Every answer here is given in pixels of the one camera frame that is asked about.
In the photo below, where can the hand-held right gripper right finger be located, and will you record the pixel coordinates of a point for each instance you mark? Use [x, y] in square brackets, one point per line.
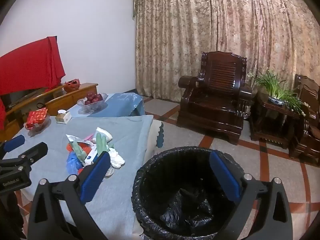
[225, 177]

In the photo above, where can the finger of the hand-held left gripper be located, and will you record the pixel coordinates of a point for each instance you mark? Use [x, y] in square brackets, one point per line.
[35, 152]
[15, 143]

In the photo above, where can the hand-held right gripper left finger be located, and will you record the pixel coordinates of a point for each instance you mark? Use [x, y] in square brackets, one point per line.
[96, 175]

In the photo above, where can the white toothpaste tube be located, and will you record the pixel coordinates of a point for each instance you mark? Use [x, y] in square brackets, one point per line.
[91, 156]

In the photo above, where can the blue plastic bag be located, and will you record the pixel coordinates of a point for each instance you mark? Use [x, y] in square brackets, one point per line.
[73, 164]

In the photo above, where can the green rubber glove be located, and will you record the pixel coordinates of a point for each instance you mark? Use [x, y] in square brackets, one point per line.
[101, 142]
[77, 152]

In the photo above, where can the orange foam fruit net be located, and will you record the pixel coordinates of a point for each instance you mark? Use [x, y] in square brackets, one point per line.
[83, 147]

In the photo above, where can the white plastic wrapper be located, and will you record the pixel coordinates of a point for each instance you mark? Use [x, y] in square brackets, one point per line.
[72, 138]

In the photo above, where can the black bag lined trash bin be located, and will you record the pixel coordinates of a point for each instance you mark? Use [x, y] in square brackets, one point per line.
[185, 200]

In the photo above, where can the crumpled white tissue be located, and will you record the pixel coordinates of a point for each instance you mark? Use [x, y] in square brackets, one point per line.
[116, 158]

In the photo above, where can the red patterned packet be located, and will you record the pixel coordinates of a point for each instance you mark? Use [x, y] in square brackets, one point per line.
[37, 117]

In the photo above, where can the tissue box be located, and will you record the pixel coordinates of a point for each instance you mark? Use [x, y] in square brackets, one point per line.
[63, 117]

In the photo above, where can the grey blue tablecloth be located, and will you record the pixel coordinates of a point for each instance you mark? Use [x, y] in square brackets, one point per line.
[125, 135]

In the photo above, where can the wooden cabinet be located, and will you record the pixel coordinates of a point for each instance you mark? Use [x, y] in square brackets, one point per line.
[65, 100]

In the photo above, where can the cut glass fruit bowl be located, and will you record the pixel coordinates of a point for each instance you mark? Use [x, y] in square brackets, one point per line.
[91, 107]

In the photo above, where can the white scalloped table cover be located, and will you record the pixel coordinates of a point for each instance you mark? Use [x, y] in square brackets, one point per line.
[156, 137]

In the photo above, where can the red apple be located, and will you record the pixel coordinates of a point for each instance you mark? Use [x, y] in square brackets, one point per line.
[90, 96]
[98, 97]
[88, 102]

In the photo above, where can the blue patterned tablecloth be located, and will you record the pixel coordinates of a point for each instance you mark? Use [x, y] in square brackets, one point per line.
[120, 105]

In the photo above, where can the dark wooden side table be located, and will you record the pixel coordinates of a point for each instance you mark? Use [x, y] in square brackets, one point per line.
[275, 120]

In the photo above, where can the red net bag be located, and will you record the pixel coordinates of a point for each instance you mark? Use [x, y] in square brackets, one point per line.
[72, 85]

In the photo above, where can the red cloth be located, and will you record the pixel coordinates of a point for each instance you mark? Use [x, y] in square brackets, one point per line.
[30, 65]

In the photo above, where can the dark wooden armchair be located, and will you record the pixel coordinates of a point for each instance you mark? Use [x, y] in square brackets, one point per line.
[307, 130]
[215, 97]

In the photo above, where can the blue white plant pot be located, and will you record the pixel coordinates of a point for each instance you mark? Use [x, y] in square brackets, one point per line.
[276, 101]

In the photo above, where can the green potted plant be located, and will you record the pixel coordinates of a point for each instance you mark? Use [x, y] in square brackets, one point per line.
[273, 85]

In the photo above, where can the floral beige curtain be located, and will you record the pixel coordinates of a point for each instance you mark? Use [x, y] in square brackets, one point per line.
[225, 25]

